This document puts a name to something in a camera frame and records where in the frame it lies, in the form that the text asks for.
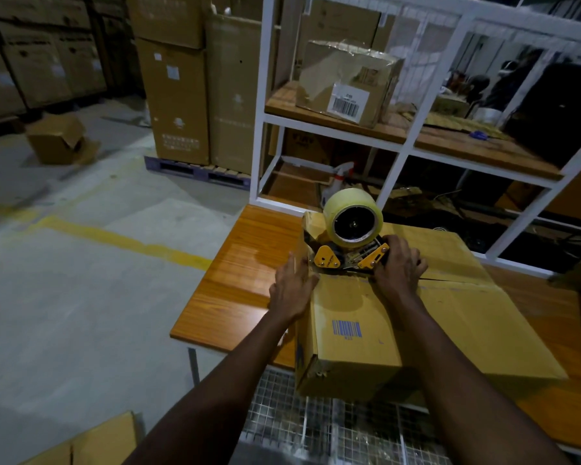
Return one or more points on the person's left hand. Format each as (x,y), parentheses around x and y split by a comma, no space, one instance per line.
(293,292)

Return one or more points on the person's right hand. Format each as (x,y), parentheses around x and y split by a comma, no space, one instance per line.
(399,276)

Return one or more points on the clear packing tape roll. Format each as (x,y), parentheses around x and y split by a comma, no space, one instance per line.
(334,203)

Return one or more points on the yellow cardboard box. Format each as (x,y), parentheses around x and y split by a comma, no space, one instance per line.
(106,440)
(358,368)

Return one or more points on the person's left forearm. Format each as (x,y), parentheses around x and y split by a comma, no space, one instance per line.
(213,406)

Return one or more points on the person's right forearm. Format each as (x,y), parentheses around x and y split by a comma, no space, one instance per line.
(465,397)

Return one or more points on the printed brown cardboard box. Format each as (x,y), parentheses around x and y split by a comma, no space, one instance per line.
(305,145)

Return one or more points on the flattened cardboard sheet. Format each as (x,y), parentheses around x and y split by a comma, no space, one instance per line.
(445,123)

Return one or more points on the tall plain cardboard box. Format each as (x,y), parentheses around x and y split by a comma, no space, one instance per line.
(232,91)

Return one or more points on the taped box with barcode label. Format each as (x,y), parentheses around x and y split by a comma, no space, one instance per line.
(319,77)

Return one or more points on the tall labelled cardboard box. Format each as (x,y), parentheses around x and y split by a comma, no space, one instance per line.
(174,101)

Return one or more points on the wide brown cardboard box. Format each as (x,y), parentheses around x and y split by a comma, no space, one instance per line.
(164,19)

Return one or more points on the orange wooden table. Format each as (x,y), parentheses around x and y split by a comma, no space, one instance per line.
(237,285)

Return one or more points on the white spray bottle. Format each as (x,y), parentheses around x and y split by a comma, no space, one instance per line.
(336,183)

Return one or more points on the wooden shelf board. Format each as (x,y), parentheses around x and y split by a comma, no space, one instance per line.
(489,152)

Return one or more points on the blue pallet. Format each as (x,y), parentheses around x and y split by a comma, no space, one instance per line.
(193,171)

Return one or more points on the blue scissors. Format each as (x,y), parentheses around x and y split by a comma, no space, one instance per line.
(478,136)

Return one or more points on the black monitor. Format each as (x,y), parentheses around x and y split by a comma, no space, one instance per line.
(561,116)

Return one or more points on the white metal shelf frame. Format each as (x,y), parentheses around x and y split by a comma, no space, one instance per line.
(263,91)

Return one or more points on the wall of stacked cartons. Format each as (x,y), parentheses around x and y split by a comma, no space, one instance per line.
(29,62)

